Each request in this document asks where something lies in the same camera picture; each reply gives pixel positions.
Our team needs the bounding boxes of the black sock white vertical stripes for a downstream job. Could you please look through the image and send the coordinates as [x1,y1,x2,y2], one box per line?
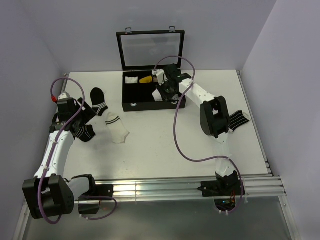
[228,110,251,133]

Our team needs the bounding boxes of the yellow rolled sock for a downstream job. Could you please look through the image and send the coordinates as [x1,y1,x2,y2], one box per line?
[139,75,153,84]

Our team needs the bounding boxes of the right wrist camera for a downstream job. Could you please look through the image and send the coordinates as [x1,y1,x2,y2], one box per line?
[151,69,167,85]

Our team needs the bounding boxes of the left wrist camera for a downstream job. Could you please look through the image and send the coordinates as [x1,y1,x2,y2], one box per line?
[51,91,72,105]

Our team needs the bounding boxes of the cream sock with black stripes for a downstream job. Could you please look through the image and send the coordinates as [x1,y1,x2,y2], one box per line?
[105,112,130,144]

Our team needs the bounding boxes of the black storage box with lid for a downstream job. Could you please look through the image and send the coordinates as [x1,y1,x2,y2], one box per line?
[116,26,185,112]

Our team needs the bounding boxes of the black sock with white stripes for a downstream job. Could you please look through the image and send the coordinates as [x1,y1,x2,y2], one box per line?
[90,87,108,117]

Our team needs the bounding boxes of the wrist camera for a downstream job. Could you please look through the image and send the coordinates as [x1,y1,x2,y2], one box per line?
[51,91,72,105]
[151,69,167,85]

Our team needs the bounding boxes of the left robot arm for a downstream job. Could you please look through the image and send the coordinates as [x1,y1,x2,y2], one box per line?
[22,97,98,221]

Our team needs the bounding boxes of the white sock with black lines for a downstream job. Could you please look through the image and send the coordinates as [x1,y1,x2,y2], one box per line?
[171,95,180,102]

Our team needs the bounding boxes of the white rolled sock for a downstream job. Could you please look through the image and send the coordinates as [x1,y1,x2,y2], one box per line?
[124,76,139,84]

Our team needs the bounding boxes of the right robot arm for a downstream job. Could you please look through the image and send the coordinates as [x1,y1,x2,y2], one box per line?
[152,64,245,197]

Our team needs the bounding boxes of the black white horizontal striped sock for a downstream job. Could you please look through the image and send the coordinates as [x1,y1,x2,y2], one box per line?
[75,124,96,143]

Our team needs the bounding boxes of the aluminium frame rail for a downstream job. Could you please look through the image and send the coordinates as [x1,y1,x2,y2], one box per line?
[27,174,287,203]

